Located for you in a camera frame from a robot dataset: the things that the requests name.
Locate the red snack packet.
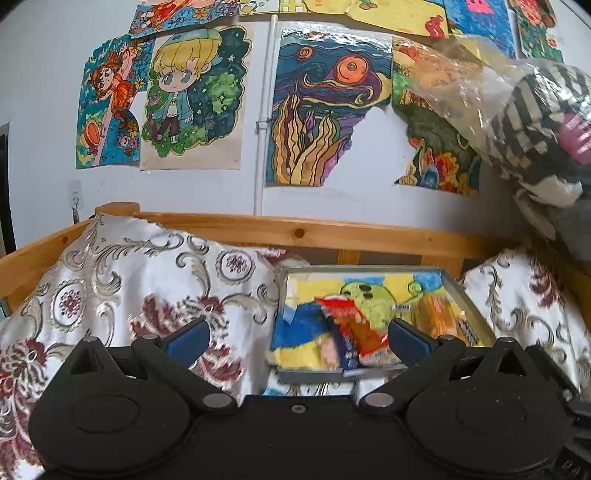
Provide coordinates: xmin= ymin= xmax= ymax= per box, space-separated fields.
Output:
xmin=315 ymin=295 xmax=402 ymax=370

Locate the orange snack packet in tray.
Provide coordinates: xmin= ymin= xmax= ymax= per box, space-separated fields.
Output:
xmin=414 ymin=294 xmax=459 ymax=338

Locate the floral white bed cover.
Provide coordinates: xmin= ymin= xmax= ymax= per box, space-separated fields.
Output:
xmin=1 ymin=215 xmax=590 ymax=479

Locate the grey shallow tray box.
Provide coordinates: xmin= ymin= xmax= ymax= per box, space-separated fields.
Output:
xmin=266 ymin=265 xmax=495 ymax=384

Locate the clear bag of clothes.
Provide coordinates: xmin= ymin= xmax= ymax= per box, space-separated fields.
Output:
xmin=409 ymin=35 xmax=590 ymax=262

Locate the colourful flowers drawing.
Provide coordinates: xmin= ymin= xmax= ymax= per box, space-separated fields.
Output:
xmin=392 ymin=36 xmax=481 ymax=196

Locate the blond child drawing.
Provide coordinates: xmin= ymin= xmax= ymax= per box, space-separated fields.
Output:
xmin=139 ymin=24 xmax=252 ymax=171

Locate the swirly sky drawing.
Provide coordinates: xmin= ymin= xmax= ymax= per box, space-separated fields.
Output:
xmin=266 ymin=27 xmax=393 ymax=187

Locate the orange haired girl drawing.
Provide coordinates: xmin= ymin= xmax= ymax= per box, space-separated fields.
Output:
xmin=75 ymin=34 xmax=154 ymax=170

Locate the yellow sand fish drawing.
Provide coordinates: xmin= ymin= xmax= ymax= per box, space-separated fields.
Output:
xmin=304 ymin=0 xmax=449 ymax=38

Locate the pink jellyfish drawing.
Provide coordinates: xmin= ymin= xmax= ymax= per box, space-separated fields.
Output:
xmin=443 ymin=0 xmax=515 ymax=58

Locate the pineapple building drawing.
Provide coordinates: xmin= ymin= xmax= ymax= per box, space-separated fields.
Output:
xmin=239 ymin=0 xmax=308 ymax=16

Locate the white wall socket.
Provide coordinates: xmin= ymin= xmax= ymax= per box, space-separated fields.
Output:
xmin=67 ymin=179 xmax=83 ymax=210

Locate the white wall pipe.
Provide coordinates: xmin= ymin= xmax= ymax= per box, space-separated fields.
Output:
xmin=253 ymin=13 xmax=279 ymax=216

